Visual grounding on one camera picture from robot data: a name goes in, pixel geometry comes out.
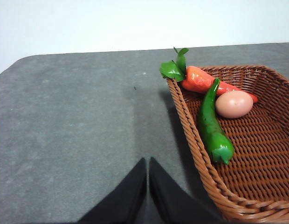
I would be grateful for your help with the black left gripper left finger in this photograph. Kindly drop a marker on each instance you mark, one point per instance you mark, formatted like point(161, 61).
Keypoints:
point(125, 200)

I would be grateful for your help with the orange carrot with green leaves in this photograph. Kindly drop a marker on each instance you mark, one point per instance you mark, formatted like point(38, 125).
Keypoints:
point(197, 80)

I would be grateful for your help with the pale brown egg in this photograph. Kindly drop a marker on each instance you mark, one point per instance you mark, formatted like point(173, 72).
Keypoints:
point(234, 104)

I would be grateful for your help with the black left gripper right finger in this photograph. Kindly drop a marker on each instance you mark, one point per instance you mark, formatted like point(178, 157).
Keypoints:
point(172, 200)

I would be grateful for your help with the green chili pepper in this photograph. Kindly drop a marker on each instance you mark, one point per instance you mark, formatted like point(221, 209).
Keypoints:
point(212, 126)

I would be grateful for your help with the brown wicker basket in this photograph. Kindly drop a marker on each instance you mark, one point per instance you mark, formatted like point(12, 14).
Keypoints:
point(251, 163)

